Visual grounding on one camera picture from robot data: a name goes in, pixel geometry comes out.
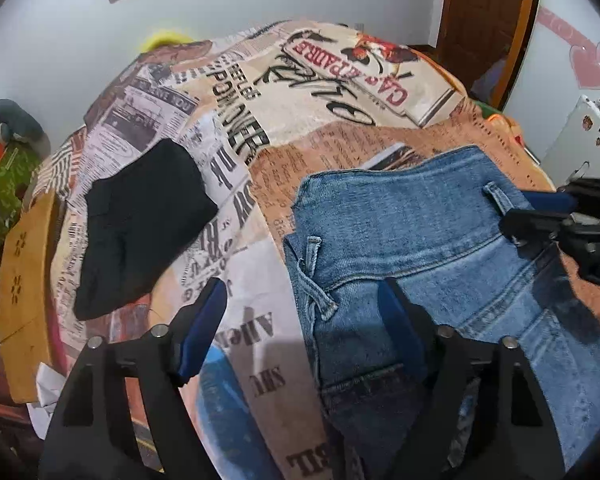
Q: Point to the white box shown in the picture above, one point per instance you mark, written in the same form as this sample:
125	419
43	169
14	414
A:
575	145

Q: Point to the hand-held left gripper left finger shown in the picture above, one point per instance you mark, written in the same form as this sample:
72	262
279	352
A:
200	331

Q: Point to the black folded garment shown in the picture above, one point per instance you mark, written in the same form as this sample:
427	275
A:
140	220

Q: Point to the brown wooden door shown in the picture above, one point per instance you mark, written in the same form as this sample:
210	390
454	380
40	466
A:
485	10

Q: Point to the newspaper printed blanket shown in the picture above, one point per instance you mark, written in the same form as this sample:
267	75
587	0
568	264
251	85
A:
280	110

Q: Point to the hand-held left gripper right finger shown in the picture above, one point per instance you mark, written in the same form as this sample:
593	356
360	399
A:
396	325

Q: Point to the yellow item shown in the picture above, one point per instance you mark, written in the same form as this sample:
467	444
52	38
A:
165	41

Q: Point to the blue denim pants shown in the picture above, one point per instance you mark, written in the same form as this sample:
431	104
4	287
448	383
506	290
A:
430	240

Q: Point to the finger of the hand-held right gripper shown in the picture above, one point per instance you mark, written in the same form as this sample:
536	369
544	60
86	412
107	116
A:
530	225
550	201

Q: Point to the carved wooden board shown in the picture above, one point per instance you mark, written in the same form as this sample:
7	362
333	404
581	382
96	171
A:
25	310

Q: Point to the green and orange cloth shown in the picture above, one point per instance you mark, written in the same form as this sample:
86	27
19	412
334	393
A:
502	125

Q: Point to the white crumpled cloth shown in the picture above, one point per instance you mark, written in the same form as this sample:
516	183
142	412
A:
47	391

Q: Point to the pink heart wall sticker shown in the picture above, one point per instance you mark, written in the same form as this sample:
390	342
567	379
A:
587	67

